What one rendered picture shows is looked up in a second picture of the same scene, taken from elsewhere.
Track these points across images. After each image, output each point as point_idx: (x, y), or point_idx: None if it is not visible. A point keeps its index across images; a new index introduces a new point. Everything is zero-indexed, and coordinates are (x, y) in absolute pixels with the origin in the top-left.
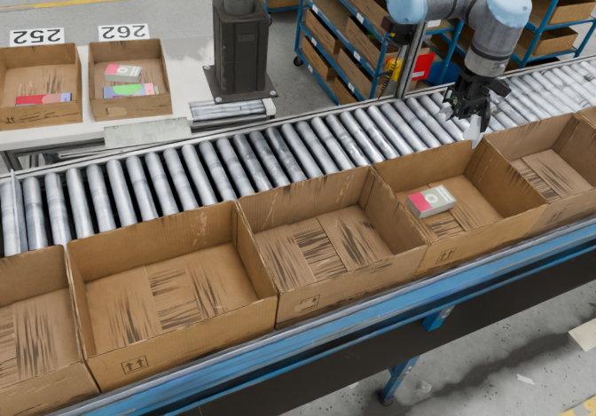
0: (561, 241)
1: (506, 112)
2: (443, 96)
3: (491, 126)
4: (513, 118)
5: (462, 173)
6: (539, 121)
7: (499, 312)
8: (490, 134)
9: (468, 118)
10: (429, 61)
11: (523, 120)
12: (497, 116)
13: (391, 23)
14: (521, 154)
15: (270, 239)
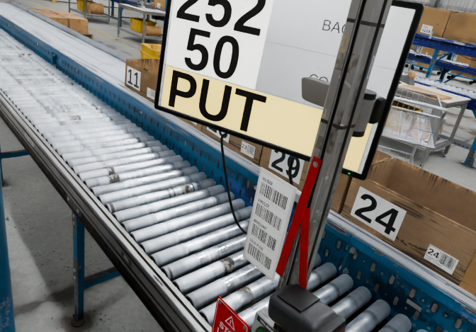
0: None
1: (221, 253)
2: (212, 323)
3: (261, 272)
4: (231, 250)
5: (462, 285)
6: (397, 195)
7: None
8: (469, 230)
9: (258, 294)
10: (220, 313)
11: (236, 240)
12: (237, 262)
13: (345, 320)
14: (382, 234)
15: None
